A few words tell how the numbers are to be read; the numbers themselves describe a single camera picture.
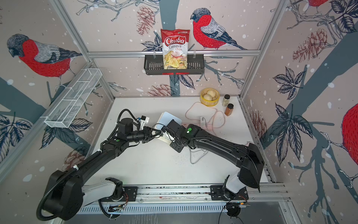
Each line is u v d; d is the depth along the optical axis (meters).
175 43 0.85
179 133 0.57
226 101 1.10
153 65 0.95
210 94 1.17
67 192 0.40
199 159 0.84
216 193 0.73
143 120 0.76
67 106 0.74
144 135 0.70
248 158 0.41
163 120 0.81
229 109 1.04
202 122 0.94
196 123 1.07
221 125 1.03
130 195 0.73
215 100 1.14
